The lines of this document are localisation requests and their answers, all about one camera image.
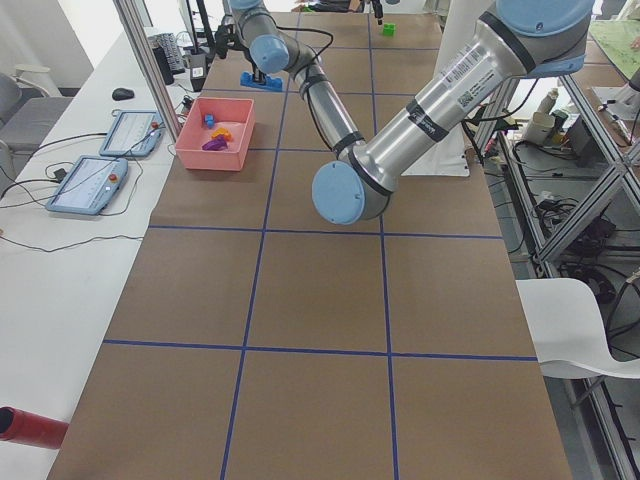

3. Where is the green two-stud block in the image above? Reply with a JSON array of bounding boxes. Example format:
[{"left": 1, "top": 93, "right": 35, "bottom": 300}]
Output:
[{"left": 382, "top": 23, "right": 396, "bottom": 36}]

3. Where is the lower teach pendant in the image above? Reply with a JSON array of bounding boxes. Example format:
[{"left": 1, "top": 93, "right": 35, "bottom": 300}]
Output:
[{"left": 45, "top": 155, "right": 129, "bottom": 215}]

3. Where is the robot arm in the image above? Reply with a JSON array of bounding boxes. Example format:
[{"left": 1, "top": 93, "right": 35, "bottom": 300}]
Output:
[{"left": 229, "top": 1, "right": 593, "bottom": 225}]

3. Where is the long blue stud block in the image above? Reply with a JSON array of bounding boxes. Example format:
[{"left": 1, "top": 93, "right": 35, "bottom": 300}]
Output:
[{"left": 240, "top": 71, "right": 283, "bottom": 92}]

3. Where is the purple curved block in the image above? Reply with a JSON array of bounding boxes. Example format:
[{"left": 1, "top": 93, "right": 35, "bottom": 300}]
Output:
[{"left": 202, "top": 136, "right": 228, "bottom": 151}]

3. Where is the black computer mouse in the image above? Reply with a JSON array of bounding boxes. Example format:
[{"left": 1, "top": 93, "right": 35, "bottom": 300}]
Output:
[{"left": 112, "top": 87, "right": 135, "bottom": 101}]

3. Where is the small blue block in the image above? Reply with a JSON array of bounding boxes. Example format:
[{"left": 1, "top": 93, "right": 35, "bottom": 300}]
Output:
[{"left": 203, "top": 114, "right": 216, "bottom": 129}]

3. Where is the pink plastic box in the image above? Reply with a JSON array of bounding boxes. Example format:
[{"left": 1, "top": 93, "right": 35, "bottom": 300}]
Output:
[{"left": 176, "top": 97, "right": 255, "bottom": 171}]

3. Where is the teach pendant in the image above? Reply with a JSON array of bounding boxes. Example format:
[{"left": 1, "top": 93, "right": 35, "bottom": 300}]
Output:
[
  {"left": 99, "top": 110, "right": 163, "bottom": 158},
  {"left": 45, "top": 155, "right": 129, "bottom": 215}
]

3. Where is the red cylinder bottle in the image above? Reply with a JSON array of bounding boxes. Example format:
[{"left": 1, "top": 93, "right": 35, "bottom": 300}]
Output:
[{"left": 1, "top": 406, "right": 69, "bottom": 449}]

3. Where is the orange sloped block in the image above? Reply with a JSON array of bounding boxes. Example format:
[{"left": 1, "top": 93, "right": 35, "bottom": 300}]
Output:
[{"left": 211, "top": 127, "right": 233, "bottom": 142}]

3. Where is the upper teach pendant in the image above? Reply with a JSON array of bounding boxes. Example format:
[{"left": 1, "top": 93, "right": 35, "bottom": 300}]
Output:
[{"left": 99, "top": 110, "right": 163, "bottom": 158}]

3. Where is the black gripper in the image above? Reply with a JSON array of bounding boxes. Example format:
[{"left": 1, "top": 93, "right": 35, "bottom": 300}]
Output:
[{"left": 213, "top": 0, "right": 384, "bottom": 83}]

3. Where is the white chair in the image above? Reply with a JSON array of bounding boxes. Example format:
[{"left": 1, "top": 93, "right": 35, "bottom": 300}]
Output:
[{"left": 516, "top": 278, "right": 639, "bottom": 380}]

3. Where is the aluminium frame post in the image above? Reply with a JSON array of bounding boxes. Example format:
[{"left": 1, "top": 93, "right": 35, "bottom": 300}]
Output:
[{"left": 113, "top": 0, "right": 181, "bottom": 142}]

